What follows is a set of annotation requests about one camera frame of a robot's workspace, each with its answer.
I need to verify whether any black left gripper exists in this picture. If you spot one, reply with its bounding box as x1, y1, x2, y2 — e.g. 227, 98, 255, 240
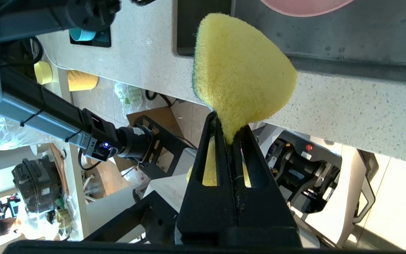
66, 0, 122, 33

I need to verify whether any yellow fish-shaped sponge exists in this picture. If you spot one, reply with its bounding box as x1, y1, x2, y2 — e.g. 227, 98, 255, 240
187, 13, 298, 187

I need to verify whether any black robot frame strut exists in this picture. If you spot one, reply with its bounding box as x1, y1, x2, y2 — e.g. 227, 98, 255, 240
83, 190, 186, 244

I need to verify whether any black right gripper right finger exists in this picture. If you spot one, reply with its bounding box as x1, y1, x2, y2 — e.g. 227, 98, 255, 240
230, 125, 302, 247

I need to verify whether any black round appliance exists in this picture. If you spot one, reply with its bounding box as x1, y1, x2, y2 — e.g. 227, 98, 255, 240
12, 159, 62, 214

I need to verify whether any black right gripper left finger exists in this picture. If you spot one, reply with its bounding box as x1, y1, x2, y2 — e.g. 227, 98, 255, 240
176, 112, 239, 247

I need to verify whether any pale yellow cylinder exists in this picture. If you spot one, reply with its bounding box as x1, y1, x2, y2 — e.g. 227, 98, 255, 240
34, 61, 53, 85

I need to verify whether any white robot chassis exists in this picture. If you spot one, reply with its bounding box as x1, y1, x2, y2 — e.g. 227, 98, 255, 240
133, 123, 406, 254

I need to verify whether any white green plastic bag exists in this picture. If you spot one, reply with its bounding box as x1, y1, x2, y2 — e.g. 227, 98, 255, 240
114, 82, 143, 110

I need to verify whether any teal bowl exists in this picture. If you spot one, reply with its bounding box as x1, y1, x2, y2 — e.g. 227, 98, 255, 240
69, 28, 97, 42

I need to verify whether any brown cardboard piece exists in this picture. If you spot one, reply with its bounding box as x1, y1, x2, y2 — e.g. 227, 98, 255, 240
125, 106, 186, 140

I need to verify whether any pink plate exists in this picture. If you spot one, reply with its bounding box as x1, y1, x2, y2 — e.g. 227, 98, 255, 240
259, 0, 356, 17

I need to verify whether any orange-yellow cylinder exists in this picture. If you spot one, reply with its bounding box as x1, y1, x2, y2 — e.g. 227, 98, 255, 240
67, 71, 99, 91

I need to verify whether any black induction cooktop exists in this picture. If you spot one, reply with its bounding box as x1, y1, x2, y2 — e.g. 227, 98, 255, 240
69, 26, 112, 48

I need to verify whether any stainless steel sink basin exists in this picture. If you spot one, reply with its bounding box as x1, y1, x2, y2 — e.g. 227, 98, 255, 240
173, 0, 406, 85

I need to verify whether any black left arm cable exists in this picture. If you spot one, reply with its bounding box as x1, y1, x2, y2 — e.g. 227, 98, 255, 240
78, 150, 102, 171

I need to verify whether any clear white plastic bag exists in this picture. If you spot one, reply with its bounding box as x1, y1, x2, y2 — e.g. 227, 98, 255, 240
0, 116, 50, 151

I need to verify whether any silver metal bar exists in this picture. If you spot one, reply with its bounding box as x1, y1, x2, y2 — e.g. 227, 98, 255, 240
0, 95, 91, 150

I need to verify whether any dark-haired person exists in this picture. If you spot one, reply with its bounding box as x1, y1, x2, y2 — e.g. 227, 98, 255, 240
0, 218, 23, 238

